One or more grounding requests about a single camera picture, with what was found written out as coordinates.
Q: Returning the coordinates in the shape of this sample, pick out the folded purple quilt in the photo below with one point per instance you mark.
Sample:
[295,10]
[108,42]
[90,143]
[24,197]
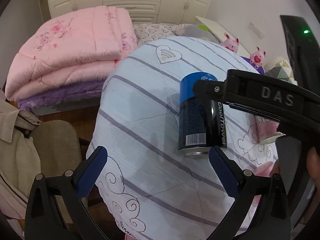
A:
[64,94]

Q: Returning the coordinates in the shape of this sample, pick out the grey pillow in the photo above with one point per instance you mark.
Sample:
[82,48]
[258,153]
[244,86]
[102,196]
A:
[197,31]

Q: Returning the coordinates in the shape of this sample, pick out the pink green tin cup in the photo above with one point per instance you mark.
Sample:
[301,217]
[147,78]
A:
[267,130]

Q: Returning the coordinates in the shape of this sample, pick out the triangle pattern cushion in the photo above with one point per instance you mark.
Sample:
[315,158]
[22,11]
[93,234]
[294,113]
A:
[279,68]

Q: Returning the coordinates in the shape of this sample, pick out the pink bunny plush left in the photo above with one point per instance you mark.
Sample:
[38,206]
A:
[231,44]

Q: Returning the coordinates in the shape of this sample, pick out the wall socket plate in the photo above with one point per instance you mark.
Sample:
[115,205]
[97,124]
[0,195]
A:
[256,30]

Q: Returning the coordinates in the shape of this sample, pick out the white bedside board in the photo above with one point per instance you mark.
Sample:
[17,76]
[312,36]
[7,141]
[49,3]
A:
[219,32]

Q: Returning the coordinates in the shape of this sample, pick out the blue black tin cup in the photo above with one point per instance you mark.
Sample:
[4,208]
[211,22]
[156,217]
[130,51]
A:
[201,121]

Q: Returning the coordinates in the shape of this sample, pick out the purple pillow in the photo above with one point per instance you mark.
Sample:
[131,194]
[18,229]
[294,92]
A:
[259,69]

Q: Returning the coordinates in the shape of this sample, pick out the pink bunny plush right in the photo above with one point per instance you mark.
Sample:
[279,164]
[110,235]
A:
[258,57]

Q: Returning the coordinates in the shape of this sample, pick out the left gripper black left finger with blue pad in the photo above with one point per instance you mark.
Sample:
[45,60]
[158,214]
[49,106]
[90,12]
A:
[43,218]

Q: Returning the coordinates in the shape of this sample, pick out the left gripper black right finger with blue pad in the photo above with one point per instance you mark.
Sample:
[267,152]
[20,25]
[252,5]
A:
[271,219]

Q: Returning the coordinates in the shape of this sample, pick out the person's hand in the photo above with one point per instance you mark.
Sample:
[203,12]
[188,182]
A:
[312,163]

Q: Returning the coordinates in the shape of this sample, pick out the beige jacket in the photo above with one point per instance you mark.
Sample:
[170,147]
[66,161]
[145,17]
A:
[20,161]

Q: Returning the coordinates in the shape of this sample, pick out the pink bunny plush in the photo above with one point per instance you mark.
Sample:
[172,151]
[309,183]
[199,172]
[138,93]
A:
[231,44]
[258,57]

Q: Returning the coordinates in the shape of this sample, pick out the striped light blue tablecloth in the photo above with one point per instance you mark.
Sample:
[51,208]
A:
[152,190]

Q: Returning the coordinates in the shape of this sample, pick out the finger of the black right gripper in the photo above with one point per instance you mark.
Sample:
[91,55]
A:
[210,90]

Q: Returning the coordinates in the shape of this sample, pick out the folded pink quilt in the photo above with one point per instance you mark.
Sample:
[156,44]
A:
[80,46]

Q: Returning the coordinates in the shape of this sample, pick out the heart pattern bed sheet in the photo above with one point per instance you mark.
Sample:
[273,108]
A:
[148,32]

